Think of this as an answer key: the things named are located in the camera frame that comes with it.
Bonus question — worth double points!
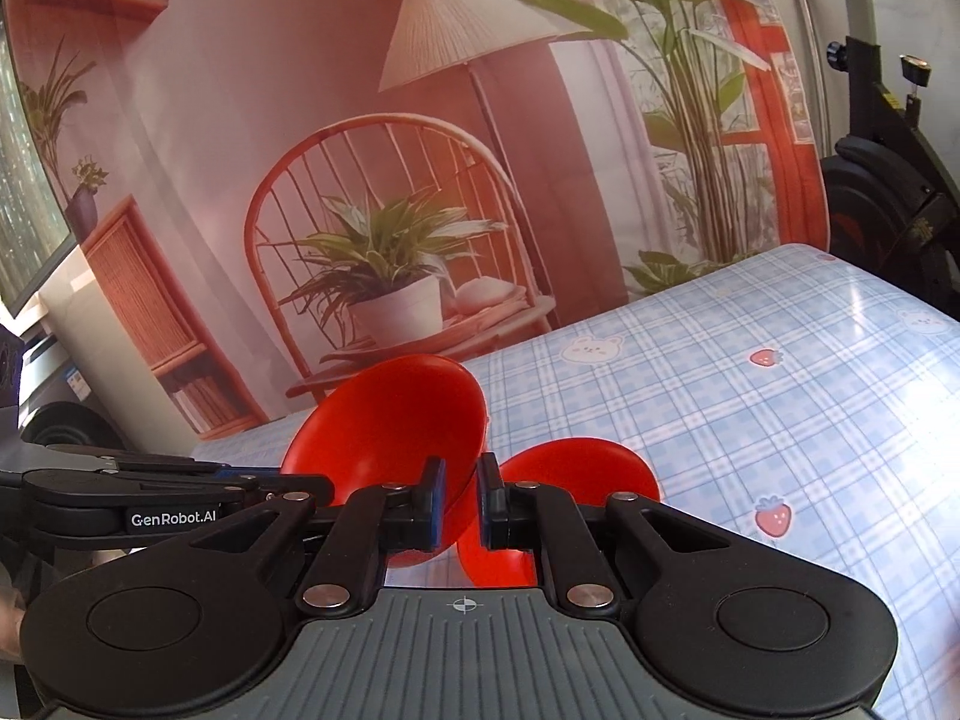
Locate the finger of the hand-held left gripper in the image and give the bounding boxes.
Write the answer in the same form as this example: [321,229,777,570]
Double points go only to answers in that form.
[214,467,335,503]

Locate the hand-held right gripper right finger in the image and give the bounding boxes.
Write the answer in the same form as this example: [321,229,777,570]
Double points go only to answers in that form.
[478,454,796,620]

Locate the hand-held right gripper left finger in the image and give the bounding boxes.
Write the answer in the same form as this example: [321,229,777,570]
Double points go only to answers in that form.
[135,457,449,616]

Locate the red plastic bowl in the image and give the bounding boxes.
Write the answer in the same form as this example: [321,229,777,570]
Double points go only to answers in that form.
[456,441,661,587]
[280,355,490,569]

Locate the grey washing machine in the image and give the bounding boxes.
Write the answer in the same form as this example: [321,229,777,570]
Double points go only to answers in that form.
[15,334,132,458]

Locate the blue checked tablecloth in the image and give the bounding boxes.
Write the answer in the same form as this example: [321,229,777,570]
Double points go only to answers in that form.
[191,242,960,691]

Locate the black framed window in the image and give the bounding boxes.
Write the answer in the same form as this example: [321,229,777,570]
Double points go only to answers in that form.
[0,22,80,320]

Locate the printed room backdrop cloth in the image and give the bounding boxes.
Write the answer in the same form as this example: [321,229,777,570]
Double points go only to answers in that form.
[0,0,830,440]

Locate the black exercise bike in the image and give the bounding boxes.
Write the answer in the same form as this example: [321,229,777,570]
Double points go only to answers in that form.
[754,0,960,308]

